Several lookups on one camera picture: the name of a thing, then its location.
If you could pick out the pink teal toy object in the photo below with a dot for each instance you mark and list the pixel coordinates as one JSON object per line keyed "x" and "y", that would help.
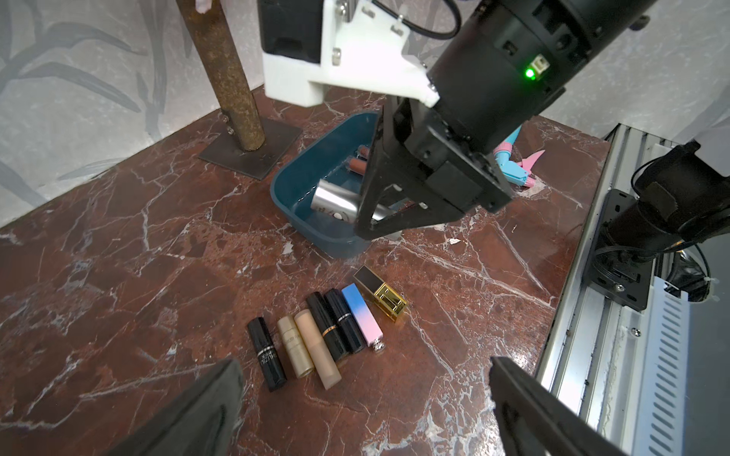
{"x": 516, "y": 172}

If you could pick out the black lipstick silver band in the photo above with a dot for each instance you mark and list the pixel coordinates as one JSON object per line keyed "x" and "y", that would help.
{"x": 346, "y": 321}

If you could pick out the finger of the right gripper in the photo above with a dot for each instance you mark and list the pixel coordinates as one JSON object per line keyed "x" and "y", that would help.
{"x": 395, "y": 195}

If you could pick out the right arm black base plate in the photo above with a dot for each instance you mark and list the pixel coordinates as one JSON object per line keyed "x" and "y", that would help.
{"x": 617, "y": 275}

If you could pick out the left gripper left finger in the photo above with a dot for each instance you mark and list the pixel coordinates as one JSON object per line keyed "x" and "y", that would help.
{"x": 200, "y": 421}

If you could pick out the pink blue gradient lipstick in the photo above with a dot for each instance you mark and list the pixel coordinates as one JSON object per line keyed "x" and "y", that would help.
{"x": 368, "y": 326}

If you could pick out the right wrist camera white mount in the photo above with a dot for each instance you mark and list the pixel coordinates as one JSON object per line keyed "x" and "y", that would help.
{"x": 309, "y": 46}

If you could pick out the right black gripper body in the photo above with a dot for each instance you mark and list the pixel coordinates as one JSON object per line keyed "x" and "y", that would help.
{"x": 420, "y": 154}

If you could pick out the teal plastic storage box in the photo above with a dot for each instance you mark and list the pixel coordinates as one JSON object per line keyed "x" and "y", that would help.
{"x": 326, "y": 160}

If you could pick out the black lipstick gold band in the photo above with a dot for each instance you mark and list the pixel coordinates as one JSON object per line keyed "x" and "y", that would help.
{"x": 329, "y": 329}

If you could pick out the beige gold lipstick tube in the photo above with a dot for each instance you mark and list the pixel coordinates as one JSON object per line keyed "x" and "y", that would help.
{"x": 300, "y": 359}

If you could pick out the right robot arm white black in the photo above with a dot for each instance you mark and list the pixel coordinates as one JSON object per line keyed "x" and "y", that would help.
{"x": 510, "y": 61}

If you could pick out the black lipstick tube leftmost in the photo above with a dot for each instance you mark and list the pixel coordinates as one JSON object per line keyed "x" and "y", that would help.
{"x": 273, "y": 372}

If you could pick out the gold black square lipstick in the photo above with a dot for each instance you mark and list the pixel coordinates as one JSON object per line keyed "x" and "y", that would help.
{"x": 388, "y": 300}

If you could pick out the tan matte lipstick tube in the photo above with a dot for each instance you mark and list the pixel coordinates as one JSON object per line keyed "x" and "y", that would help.
{"x": 323, "y": 361}

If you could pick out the pink cherry blossom tree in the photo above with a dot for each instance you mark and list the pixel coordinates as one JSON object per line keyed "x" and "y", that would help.
{"x": 250, "y": 145}

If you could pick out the clear red lip gloss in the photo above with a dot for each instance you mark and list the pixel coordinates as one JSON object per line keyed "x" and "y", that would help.
{"x": 357, "y": 166}

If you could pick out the pale pink lip gloss tube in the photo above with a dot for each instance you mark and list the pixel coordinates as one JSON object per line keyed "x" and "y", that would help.
{"x": 363, "y": 153}

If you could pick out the silver lipstick tube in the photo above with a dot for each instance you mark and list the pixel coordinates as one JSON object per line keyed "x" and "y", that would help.
{"x": 335, "y": 201}

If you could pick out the aluminium front rail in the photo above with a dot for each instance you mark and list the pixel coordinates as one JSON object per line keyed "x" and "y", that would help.
{"x": 625, "y": 369}

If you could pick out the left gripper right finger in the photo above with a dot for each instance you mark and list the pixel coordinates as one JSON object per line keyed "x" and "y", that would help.
{"x": 531, "y": 421}

